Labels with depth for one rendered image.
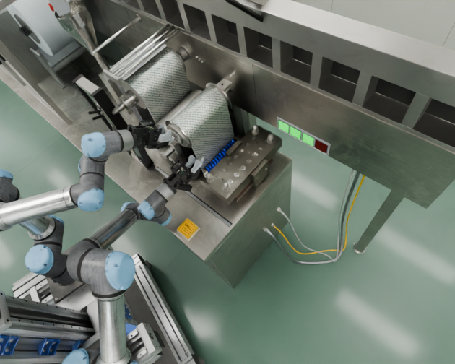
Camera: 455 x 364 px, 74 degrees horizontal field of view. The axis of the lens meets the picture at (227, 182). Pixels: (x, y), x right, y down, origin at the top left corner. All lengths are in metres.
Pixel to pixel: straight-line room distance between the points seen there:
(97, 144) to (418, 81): 0.90
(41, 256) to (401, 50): 1.50
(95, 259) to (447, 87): 1.07
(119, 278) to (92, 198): 0.27
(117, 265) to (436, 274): 2.01
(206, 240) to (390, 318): 1.35
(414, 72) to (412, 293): 1.72
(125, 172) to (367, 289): 1.69
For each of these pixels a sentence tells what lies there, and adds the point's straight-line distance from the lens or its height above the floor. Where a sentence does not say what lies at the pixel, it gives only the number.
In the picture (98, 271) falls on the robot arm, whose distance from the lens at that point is 1.07.
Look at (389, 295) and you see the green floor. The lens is 2.33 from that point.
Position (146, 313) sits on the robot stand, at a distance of 2.17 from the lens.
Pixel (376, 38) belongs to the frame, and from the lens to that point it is 0.93.
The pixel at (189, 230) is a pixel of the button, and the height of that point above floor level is 0.92.
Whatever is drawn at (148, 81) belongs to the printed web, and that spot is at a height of 1.39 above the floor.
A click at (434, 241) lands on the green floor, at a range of 2.53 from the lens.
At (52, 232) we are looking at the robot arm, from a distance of 1.60.
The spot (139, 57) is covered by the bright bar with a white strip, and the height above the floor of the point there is 1.44.
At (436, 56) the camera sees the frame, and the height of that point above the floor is 1.65.
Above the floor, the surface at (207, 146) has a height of 1.13.
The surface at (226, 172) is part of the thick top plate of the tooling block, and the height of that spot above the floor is 1.03.
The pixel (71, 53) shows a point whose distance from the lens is 2.06.
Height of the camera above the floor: 2.19
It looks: 59 degrees down
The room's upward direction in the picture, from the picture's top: 18 degrees counter-clockwise
